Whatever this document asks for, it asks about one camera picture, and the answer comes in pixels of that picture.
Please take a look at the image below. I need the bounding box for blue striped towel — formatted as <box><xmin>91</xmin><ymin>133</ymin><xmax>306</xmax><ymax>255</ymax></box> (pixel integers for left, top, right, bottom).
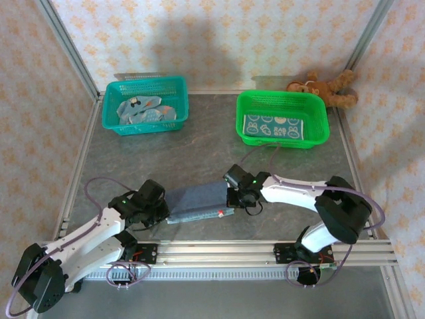
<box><xmin>165</xmin><ymin>181</ymin><xmax>235</xmax><ymax>225</ymax></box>

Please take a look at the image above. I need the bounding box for teal rabbit print towel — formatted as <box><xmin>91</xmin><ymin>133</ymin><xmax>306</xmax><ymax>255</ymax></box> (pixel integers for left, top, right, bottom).
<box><xmin>243</xmin><ymin>114</ymin><xmax>306</xmax><ymax>140</ymax></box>

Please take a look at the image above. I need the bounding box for blue polka dot towel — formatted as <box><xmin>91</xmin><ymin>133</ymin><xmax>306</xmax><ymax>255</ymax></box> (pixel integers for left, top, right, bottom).
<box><xmin>116</xmin><ymin>95</ymin><xmax>177</xmax><ymax>126</ymax></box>

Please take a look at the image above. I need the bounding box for wide aluminium extrusion beam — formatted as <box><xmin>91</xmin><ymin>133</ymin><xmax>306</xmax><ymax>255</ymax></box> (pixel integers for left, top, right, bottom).
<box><xmin>42</xmin><ymin>239</ymin><xmax>398</xmax><ymax>266</ymax></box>

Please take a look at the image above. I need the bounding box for teal plastic basket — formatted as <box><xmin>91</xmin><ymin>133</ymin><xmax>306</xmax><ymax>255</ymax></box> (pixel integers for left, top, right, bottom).
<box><xmin>101</xmin><ymin>75</ymin><xmax>189</xmax><ymax>137</ymax></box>

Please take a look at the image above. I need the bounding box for green plastic basket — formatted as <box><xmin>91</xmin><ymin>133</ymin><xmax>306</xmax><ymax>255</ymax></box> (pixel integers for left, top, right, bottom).
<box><xmin>235</xmin><ymin>89</ymin><xmax>331</xmax><ymax>150</ymax></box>

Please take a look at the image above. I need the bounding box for brown teddy bear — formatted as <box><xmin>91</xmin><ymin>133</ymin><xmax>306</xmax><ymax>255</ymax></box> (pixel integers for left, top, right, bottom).
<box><xmin>287</xmin><ymin>68</ymin><xmax>359</xmax><ymax>110</ymax></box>

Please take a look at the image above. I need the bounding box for black right camera cable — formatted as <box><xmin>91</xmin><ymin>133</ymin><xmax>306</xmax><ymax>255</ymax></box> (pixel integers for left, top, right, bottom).
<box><xmin>244</xmin><ymin>199</ymin><xmax>264</xmax><ymax>217</ymax></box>

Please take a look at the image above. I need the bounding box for black camera cable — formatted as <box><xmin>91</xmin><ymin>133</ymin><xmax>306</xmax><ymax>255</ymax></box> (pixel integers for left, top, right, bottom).
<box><xmin>131</xmin><ymin>215</ymin><xmax>162</xmax><ymax>233</ymax></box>
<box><xmin>244</xmin><ymin>199</ymin><xmax>264</xmax><ymax>217</ymax></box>

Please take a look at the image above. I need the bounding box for black left camera cable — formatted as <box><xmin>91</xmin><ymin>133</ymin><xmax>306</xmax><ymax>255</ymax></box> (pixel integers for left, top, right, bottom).
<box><xmin>131</xmin><ymin>215</ymin><xmax>162</xmax><ymax>233</ymax></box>

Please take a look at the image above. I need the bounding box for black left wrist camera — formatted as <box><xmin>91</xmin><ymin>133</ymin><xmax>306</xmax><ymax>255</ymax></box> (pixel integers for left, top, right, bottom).
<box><xmin>137</xmin><ymin>179</ymin><xmax>166</xmax><ymax>204</ymax></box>

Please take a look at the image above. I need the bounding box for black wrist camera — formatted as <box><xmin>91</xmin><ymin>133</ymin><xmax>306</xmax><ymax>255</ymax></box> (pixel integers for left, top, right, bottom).
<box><xmin>137</xmin><ymin>179</ymin><xmax>166</xmax><ymax>204</ymax></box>
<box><xmin>222</xmin><ymin>163</ymin><xmax>252</xmax><ymax>189</ymax></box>

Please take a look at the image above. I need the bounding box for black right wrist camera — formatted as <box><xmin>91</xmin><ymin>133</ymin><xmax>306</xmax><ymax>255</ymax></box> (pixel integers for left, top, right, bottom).
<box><xmin>222</xmin><ymin>163</ymin><xmax>252</xmax><ymax>189</ymax></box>

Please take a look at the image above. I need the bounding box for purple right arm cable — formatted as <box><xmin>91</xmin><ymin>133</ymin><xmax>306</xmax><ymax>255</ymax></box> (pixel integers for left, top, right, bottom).
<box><xmin>240</xmin><ymin>142</ymin><xmax>386</xmax><ymax>288</ymax></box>

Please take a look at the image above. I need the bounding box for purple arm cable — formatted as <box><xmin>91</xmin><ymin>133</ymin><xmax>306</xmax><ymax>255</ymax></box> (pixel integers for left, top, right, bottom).
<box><xmin>5</xmin><ymin>177</ymin><xmax>152</xmax><ymax>317</ymax></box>
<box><xmin>240</xmin><ymin>142</ymin><xmax>386</xmax><ymax>288</ymax></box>

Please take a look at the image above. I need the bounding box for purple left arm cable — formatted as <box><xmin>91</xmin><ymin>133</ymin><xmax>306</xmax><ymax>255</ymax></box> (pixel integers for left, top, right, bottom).
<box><xmin>5</xmin><ymin>177</ymin><xmax>152</xmax><ymax>317</ymax></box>

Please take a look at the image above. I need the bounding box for aluminium table edge rail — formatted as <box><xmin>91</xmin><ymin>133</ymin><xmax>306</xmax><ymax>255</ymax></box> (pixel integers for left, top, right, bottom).
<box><xmin>54</xmin><ymin>96</ymin><xmax>102</xmax><ymax>240</ymax></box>
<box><xmin>331</xmin><ymin>108</ymin><xmax>379</xmax><ymax>240</ymax></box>

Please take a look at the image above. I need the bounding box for grey slotted cable duct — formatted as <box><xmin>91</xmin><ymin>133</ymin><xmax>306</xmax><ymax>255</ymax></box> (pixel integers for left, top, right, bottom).
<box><xmin>82</xmin><ymin>267</ymin><xmax>299</xmax><ymax>282</ymax></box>

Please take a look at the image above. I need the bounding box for aluminium frame post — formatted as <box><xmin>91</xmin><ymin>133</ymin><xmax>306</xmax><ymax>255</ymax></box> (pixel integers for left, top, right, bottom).
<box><xmin>345</xmin><ymin>0</ymin><xmax>396</xmax><ymax>72</ymax></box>
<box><xmin>380</xmin><ymin>265</ymin><xmax>416</xmax><ymax>319</ymax></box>
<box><xmin>36</xmin><ymin>0</ymin><xmax>102</xmax><ymax>100</ymax></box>

